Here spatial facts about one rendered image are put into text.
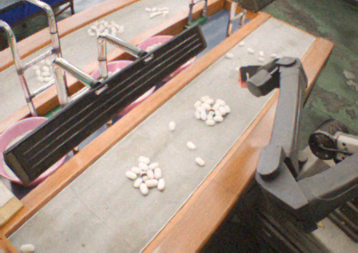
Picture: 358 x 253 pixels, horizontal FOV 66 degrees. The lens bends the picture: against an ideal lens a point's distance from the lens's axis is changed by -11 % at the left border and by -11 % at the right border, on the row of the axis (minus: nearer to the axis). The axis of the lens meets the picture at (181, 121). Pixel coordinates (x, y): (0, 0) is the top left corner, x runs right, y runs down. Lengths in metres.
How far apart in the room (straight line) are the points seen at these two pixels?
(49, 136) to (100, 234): 0.36
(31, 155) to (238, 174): 0.61
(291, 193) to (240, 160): 0.52
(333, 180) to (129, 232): 0.56
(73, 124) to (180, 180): 0.43
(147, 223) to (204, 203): 0.17
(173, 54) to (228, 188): 0.42
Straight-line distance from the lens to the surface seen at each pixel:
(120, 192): 0.92
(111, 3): 1.83
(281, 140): 0.61
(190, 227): 0.84
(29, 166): 0.60
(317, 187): 0.49
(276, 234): 1.39
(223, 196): 0.90
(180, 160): 0.99
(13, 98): 1.28
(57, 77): 0.78
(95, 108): 0.65
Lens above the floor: 1.53
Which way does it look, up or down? 46 degrees down
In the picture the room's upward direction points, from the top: 8 degrees clockwise
